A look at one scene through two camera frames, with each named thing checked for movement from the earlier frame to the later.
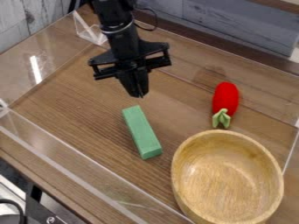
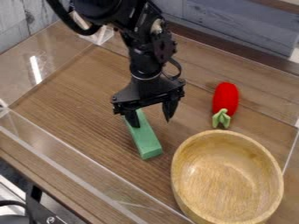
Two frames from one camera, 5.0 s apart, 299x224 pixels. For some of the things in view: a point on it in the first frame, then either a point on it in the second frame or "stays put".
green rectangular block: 144,138 stays put
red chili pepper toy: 224,103 stays put
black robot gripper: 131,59 to 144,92
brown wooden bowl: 227,178 stays put
